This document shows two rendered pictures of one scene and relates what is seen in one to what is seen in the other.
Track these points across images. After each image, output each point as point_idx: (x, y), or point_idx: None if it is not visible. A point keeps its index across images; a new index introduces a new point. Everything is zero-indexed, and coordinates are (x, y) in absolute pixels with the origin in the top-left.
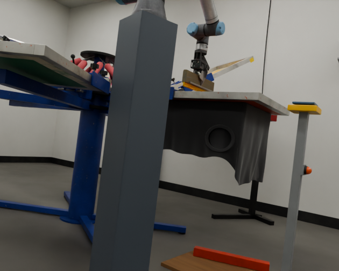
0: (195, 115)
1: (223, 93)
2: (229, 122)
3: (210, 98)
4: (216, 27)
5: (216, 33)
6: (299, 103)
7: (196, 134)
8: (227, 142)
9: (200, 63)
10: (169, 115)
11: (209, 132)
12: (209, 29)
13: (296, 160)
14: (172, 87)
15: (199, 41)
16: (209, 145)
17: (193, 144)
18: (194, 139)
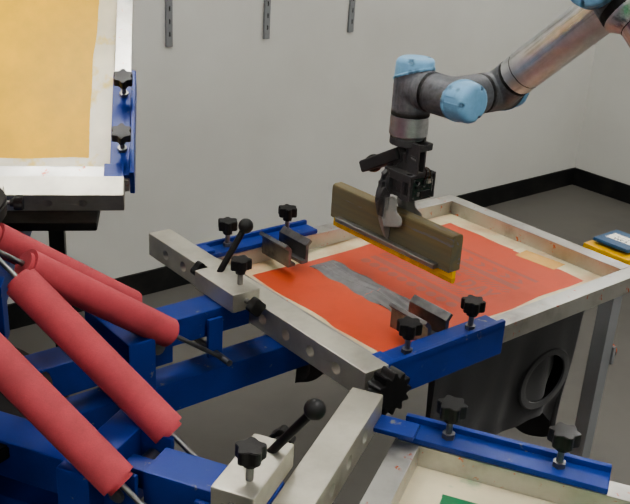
0: (502, 354)
1: (595, 295)
2: (563, 337)
3: (571, 315)
4: (523, 97)
5: (511, 108)
6: None
7: (497, 392)
8: (547, 376)
9: (434, 183)
10: (443, 381)
11: (528, 377)
12: (507, 103)
13: (607, 344)
14: (504, 323)
15: (425, 112)
16: (527, 403)
17: (486, 416)
18: (491, 405)
